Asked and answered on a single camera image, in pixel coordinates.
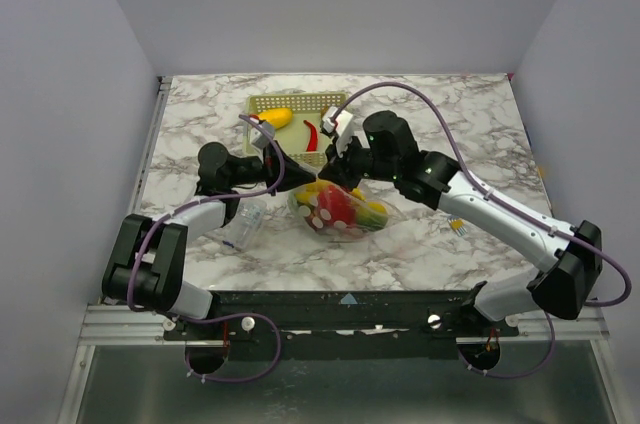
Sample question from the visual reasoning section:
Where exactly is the red chili pepper toy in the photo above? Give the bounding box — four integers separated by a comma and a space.
303, 120, 319, 152

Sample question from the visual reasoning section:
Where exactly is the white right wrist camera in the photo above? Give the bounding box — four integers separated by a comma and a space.
320, 106, 354, 156

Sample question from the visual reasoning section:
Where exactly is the yellow banana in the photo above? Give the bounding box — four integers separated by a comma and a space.
258, 107, 293, 130
293, 180, 331, 207

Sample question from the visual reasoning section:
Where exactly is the red tomato toy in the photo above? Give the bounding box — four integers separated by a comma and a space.
316, 185, 356, 226

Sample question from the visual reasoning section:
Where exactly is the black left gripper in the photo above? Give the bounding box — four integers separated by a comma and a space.
226, 139, 316, 195

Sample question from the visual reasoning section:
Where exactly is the beige perforated plastic basket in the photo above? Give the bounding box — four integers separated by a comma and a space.
246, 92, 347, 170

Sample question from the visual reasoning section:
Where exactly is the yellow green mango toy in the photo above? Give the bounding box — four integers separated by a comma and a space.
355, 201, 389, 228

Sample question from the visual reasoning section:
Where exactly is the clear zip top bag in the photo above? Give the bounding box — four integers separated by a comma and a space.
287, 179, 404, 242

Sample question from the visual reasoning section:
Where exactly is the clear plastic box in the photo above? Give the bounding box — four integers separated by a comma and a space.
222, 198, 267, 251

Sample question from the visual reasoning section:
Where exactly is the small yellow blue clip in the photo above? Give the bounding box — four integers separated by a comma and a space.
447, 215, 468, 236

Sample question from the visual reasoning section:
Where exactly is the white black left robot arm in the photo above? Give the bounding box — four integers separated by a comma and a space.
101, 142, 316, 339

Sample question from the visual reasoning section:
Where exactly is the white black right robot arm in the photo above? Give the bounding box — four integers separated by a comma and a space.
319, 107, 602, 336

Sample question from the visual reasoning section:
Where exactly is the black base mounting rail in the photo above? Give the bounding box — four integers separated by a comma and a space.
164, 291, 518, 361

